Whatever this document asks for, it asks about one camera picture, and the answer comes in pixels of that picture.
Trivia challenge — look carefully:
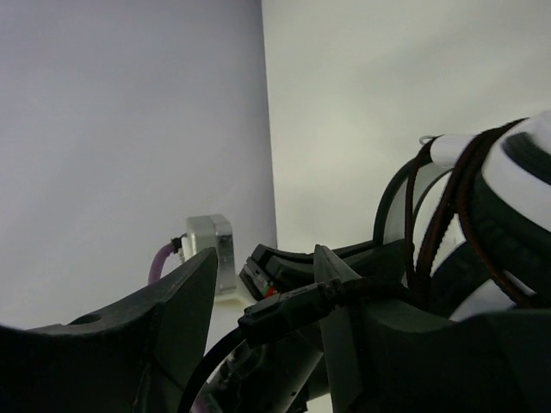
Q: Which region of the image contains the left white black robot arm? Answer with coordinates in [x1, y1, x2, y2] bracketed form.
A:
[192, 239, 406, 412]

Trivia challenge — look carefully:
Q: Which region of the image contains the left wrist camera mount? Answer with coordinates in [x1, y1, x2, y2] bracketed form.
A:
[178, 213, 251, 307]

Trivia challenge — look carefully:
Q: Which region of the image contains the black braided headphone cable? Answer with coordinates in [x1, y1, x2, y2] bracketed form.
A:
[176, 118, 539, 413]

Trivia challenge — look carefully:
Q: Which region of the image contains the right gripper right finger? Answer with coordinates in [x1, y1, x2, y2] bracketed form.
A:
[313, 243, 551, 413]

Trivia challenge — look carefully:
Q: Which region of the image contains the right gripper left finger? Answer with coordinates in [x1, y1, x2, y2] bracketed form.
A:
[1, 249, 218, 412]

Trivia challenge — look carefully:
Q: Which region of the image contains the white black over-ear headphones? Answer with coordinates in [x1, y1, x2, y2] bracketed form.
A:
[373, 111, 550, 321]

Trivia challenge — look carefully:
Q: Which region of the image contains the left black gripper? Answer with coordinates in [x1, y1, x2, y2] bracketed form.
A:
[239, 239, 406, 301]

